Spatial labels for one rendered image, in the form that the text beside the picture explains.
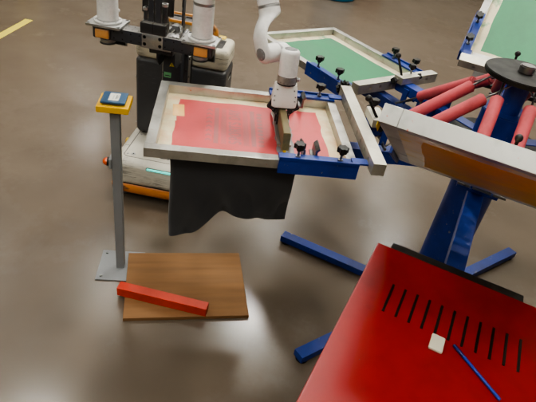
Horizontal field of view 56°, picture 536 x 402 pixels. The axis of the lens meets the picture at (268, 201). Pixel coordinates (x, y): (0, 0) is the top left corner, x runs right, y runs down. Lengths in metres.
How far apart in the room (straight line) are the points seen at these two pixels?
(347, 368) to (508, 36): 2.40
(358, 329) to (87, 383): 1.46
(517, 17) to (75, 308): 2.76
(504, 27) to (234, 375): 2.30
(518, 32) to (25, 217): 2.90
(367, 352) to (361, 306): 0.13
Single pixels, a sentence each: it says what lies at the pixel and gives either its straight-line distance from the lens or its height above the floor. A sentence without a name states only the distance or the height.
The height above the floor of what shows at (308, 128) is 0.95.
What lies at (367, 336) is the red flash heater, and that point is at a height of 1.10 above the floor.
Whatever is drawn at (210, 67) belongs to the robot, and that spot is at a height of 0.81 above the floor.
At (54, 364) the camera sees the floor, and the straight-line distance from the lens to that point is 2.44.
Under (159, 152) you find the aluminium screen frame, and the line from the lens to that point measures 1.84.
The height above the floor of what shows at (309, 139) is 0.95.
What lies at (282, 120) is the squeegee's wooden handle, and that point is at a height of 1.05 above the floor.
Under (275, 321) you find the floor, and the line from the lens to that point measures 2.58.
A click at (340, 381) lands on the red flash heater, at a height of 1.11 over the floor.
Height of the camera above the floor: 1.94
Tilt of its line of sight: 36 degrees down
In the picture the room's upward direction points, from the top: 10 degrees clockwise
